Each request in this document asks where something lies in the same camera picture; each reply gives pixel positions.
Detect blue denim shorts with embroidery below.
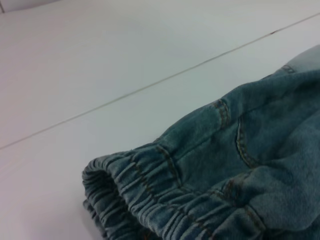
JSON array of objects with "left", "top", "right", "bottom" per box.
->
[{"left": 82, "top": 44, "right": 320, "bottom": 240}]

